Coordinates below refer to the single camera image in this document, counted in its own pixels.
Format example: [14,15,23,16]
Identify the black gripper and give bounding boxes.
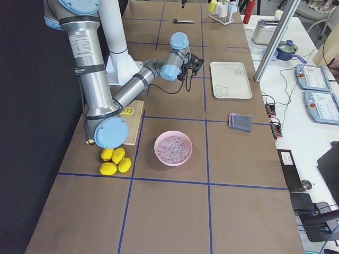
[177,0,190,80]

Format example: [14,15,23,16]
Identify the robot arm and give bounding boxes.
[44,1,191,148]

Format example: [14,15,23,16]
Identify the yellow cup on rack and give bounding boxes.
[208,0,218,13]

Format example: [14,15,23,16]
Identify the pink cup on rack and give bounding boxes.
[216,5,227,19]

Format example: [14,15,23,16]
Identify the white cup rack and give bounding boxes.
[208,0,239,25]

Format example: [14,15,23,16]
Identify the clear ice cubes pile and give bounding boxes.
[156,136,191,165]

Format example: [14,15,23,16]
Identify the red bottle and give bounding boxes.
[243,0,256,24]

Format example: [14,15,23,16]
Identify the cream toaster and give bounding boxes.
[253,19,279,45]

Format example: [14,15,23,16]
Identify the cream bear tray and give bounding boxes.
[210,61,253,99]

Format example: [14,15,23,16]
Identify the blue bowl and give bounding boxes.
[261,47,279,61]

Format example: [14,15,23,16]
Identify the blue saucepan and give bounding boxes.
[276,40,307,64]

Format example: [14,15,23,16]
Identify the lemon slices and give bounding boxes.
[120,106,135,115]

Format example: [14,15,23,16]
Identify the wooden cutting board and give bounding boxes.
[121,101,144,145]

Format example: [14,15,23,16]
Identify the grey folded cloth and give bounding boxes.
[228,112,252,132]

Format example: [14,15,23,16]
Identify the pink bowl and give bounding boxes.
[154,130,193,167]

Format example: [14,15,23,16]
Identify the upper teach pendant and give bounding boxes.
[295,64,332,92]

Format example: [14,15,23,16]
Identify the teach pendant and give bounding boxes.
[304,90,338,125]
[295,64,332,92]

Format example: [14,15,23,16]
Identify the yellow lemon upper right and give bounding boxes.
[111,147,126,164]

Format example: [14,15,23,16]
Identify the yellow lemon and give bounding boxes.
[118,157,131,173]
[101,148,114,161]
[111,147,126,164]
[100,162,118,176]

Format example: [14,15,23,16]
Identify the yellow plastic knife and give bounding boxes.
[86,139,95,145]

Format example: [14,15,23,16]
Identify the yellow lemon upper left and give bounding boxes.
[101,148,114,161]

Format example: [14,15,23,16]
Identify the yellow lemon lower right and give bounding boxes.
[118,157,131,173]

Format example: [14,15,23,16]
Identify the lower teach pendant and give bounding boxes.
[304,90,338,125]

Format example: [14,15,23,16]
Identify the yellow lemon lower left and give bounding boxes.
[100,162,118,176]

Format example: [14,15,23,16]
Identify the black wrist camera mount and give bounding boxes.
[189,54,204,76]

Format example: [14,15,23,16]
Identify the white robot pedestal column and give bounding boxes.
[99,0,143,86]

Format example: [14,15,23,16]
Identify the aluminium frame post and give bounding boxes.
[254,0,301,82]

